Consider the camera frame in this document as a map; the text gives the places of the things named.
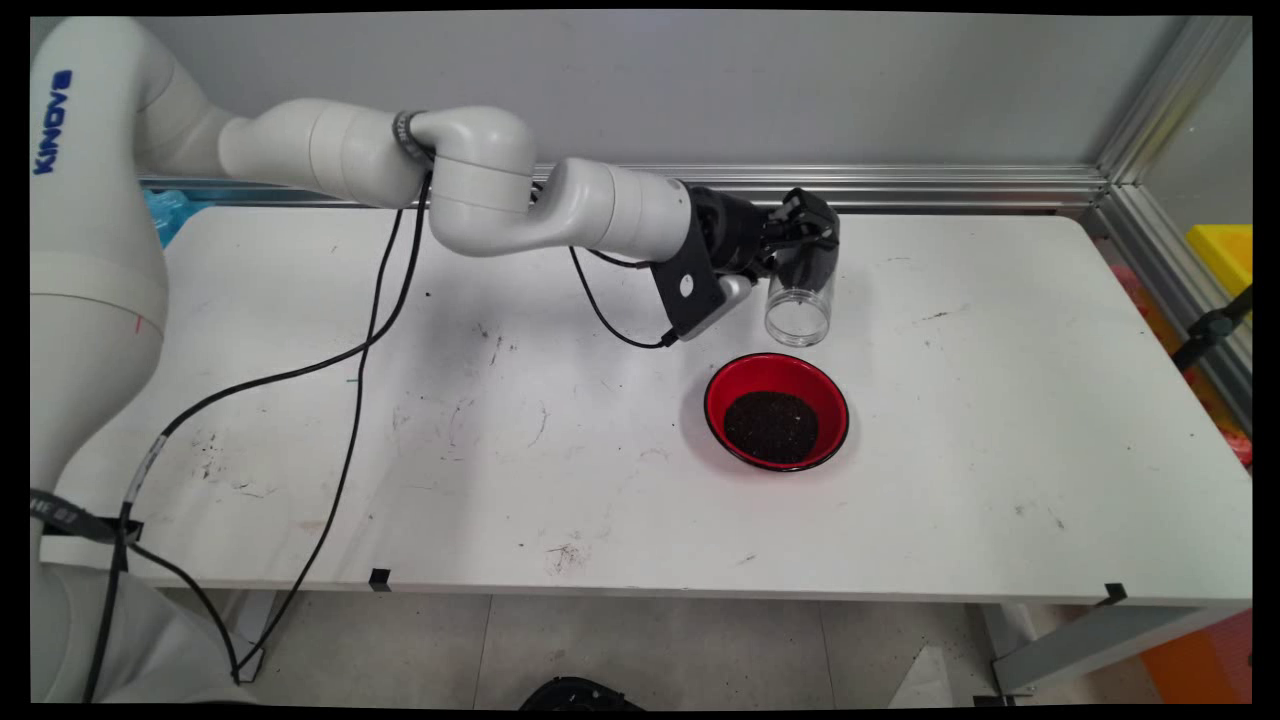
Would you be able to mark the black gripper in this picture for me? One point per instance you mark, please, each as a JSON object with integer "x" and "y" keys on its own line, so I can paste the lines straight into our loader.
{"x": 740, "y": 235}

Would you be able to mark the black seeds heap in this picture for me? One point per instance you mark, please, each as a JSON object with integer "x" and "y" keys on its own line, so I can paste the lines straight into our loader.
{"x": 772, "y": 428}
{"x": 815, "y": 265}

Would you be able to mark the clear plastic jar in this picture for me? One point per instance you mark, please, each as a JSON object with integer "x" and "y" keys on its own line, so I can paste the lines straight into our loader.
{"x": 800, "y": 315}

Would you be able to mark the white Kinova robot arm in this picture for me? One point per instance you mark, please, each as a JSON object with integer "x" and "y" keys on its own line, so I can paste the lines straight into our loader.
{"x": 480, "y": 190}

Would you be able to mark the red bowl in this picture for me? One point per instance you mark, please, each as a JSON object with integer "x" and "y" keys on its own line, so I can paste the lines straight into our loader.
{"x": 735, "y": 385}

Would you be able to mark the black stand pole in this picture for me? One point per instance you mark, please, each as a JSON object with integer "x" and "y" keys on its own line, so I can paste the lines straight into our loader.
{"x": 1210, "y": 328}

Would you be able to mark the yellow box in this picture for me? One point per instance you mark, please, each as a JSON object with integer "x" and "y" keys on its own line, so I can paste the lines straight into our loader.
{"x": 1220, "y": 255}

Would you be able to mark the black tape marker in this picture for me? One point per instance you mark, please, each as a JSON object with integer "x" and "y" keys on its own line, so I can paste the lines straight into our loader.
{"x": 380, "y": 579}
{"x": 1115, "y": 594}

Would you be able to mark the grey metal table leg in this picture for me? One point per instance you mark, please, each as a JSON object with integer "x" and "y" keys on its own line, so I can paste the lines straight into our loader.
{"x": 255, "y": 625}
{"x": 1100, "y": 640}

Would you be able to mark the black round floor object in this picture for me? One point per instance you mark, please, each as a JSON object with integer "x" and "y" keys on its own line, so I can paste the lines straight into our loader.
{"x": 580, "y": 695}

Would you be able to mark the orange floor mat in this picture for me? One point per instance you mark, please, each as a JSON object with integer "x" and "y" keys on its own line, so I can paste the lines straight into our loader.
{"x": 1205, "y": 660}

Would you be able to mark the blue water bottle pack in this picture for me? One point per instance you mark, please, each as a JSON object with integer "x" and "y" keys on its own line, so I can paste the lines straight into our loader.
{"x": 165, "y": 215}

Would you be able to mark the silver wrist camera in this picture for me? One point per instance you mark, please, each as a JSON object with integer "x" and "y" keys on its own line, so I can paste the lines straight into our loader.
{"x": 730, "y": 295}

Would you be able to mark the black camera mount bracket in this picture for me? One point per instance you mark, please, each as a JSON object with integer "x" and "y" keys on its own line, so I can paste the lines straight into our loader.
{"x": 685, "y": 285}

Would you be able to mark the long aluminium frame rail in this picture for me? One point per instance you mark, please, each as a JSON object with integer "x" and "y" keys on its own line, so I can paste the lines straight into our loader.
{"x": 950, "y": 185}

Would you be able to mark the short aluminium frame rail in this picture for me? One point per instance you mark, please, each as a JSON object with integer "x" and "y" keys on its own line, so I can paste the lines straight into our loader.
{"x": 1170, "y": 270}

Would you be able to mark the aluminium frame post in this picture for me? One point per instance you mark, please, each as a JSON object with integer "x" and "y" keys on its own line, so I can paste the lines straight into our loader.
{"x": 1165, "y": 100}

